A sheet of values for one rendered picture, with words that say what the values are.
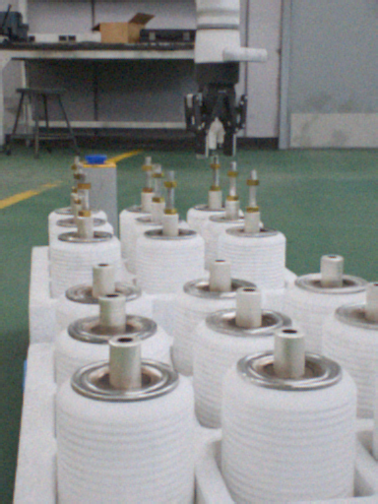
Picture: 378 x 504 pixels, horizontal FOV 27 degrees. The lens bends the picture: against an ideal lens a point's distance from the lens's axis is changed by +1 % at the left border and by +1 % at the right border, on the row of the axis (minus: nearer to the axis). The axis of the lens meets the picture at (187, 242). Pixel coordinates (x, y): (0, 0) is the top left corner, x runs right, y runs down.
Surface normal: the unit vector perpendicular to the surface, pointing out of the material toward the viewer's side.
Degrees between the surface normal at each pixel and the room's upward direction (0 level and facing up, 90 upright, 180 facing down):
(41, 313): 90
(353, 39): 90
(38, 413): 0
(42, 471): 0
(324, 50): 90
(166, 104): 90
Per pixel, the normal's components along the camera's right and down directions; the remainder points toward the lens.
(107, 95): -0.13, 0.19
